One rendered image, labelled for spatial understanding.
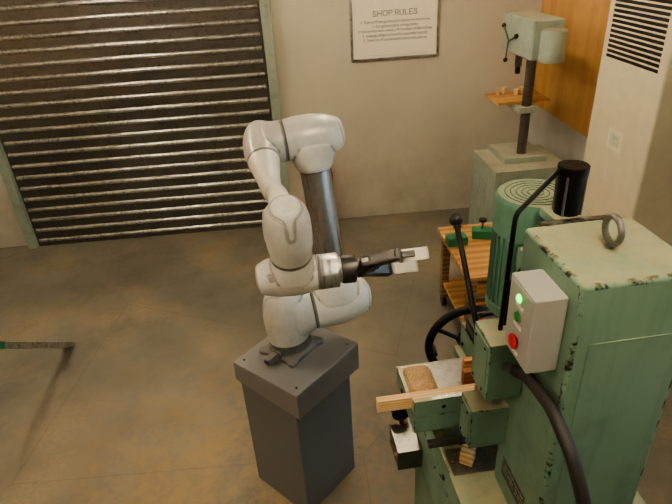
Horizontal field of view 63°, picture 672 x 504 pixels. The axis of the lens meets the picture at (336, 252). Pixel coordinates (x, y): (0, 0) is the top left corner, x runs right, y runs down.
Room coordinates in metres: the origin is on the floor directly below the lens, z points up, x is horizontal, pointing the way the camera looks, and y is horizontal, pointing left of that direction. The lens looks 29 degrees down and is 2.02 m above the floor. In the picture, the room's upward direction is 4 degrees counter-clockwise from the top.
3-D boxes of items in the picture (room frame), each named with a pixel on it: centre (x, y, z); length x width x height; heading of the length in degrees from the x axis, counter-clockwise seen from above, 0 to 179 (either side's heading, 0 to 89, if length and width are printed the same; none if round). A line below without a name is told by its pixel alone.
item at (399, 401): (1.12, -0.36, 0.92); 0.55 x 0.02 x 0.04; 96
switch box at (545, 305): (0.80, -0.35, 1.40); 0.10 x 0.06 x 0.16; 6
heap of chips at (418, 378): (1.20, -0.22, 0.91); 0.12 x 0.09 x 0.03; 6
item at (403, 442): (1.25, -0.18, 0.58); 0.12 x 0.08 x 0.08; 6
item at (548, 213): (1.00, -0.47, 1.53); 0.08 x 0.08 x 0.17; 6
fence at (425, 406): (1.10, -0.48, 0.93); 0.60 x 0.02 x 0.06; 96
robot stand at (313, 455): (1.64, 0.19, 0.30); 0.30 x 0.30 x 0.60; 48
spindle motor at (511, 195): (1.13, -0.46, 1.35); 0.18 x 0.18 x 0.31
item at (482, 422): (0.93, -0.32, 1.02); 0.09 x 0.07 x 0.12; 96
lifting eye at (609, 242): (0.85, -0.49, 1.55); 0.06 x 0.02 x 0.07; 6
